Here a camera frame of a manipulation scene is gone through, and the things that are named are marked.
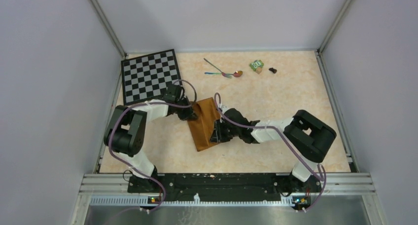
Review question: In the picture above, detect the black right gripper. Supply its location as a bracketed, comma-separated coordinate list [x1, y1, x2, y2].
[209, 119, 241, 143]

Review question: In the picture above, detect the brown cloth napkin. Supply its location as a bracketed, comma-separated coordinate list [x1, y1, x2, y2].
[187, 97, 220, 152]

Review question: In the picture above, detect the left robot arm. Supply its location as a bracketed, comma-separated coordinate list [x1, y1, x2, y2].
[104, 83, 197, 192]

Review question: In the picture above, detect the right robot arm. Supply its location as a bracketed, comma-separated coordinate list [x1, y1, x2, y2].
[209, 108, 337, 196]

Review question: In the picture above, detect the black white checkerboard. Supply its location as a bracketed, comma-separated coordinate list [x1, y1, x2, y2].
[121, 49, 181, 105]

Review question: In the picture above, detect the iridescent metal fork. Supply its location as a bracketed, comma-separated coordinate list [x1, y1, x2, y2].
[203, 58, 233, 79]

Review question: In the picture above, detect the iridescent metal spoon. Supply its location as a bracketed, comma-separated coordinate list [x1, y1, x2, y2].
[204, 70, 243, 78]

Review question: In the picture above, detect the green numbered wooden block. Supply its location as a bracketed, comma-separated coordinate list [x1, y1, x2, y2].
[249, 60, 264, 74]

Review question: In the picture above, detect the small black object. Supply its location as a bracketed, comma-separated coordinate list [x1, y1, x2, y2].
[269, 67, 277, 74]

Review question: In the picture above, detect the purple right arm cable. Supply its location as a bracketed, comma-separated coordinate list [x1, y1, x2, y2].
[213, 93, 327, 213]

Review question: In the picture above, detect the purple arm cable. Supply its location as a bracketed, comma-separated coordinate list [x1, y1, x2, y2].
[107, 79, 198, 214]
[213, 93, 327, 213]

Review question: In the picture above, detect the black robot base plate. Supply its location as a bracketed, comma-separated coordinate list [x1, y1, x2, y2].
[127, 173, 321, 202]

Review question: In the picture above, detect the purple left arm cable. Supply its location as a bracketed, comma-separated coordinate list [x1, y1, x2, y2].
[107, 79, 198, 214]

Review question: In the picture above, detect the aluminium frame rail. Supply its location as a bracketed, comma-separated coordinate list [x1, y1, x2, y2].
[79, 173, 376, 207]

